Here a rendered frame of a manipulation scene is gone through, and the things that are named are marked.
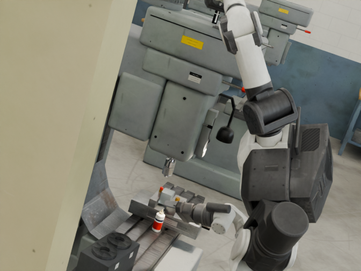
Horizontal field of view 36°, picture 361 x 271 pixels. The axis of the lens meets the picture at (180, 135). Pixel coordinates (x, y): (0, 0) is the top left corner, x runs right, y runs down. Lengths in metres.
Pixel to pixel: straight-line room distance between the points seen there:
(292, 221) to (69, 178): 1.15
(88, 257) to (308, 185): 0.77
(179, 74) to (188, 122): 0.20
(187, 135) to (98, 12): 1.82
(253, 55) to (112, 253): 0.83
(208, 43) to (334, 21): 6.63
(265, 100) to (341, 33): 6.95
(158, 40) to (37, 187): 1.72
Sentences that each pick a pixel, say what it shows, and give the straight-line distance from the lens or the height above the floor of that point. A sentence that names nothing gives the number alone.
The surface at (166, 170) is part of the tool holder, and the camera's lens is 2.46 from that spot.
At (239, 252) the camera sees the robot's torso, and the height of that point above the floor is 1.34.
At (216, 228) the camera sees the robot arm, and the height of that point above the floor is 1.18.
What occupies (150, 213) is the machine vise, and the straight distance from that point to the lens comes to 2.67.
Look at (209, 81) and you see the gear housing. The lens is 2.22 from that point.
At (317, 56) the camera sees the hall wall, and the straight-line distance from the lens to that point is 8.80.
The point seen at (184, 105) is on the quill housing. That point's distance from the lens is 2.28.
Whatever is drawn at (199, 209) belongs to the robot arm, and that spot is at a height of 1.20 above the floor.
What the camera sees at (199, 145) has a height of 1.39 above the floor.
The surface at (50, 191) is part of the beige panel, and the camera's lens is 0.57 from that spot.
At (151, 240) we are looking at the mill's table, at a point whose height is 0.91.
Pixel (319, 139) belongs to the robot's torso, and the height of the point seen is 1.69.
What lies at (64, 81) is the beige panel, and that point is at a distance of 0.53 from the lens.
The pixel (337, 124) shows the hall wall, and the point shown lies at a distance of 8.94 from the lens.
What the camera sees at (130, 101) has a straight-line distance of 2.34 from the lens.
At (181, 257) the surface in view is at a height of 0.83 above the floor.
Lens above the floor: 2.18
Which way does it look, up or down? 19 degrees down
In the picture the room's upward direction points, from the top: 17 degrees clockwise
